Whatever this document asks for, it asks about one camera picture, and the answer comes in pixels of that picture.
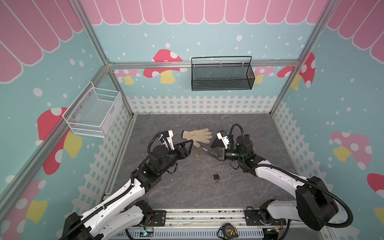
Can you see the black mesh wall basket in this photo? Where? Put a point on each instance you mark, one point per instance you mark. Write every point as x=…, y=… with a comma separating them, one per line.
x=224, y=73

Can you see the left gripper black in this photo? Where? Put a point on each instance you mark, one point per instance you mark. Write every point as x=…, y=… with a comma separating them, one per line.
x=186, y=152

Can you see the yellow black tape measure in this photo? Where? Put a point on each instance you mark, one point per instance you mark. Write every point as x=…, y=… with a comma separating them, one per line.
x=227, y=232

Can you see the black flat box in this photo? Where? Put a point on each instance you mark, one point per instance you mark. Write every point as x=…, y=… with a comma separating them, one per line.
x=217, y=141

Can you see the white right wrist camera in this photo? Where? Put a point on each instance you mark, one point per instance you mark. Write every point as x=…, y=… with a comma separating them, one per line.
x=224, y=138

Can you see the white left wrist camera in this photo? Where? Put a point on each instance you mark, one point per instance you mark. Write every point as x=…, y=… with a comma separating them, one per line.
x=166, y=139

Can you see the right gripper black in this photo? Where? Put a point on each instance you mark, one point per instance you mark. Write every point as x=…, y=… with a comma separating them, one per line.
x=221, y=151

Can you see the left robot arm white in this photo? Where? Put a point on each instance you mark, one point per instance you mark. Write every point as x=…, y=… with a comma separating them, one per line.
x=123, y=209

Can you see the white wire wall basket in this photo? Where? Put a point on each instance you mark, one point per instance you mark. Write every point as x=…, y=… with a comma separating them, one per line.
x=93, y=112

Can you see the beige knit work glove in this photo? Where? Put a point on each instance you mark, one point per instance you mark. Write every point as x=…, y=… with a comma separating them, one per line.
x=198, y=136

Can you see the black padlock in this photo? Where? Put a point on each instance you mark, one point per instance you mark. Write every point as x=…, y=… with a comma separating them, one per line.
x=216, y=178

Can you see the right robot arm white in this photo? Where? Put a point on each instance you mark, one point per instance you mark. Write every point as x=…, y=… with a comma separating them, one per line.
x=313, y=204

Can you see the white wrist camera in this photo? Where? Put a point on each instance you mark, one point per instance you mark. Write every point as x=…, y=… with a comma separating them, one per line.
x=166, y=139
x=224, y=138

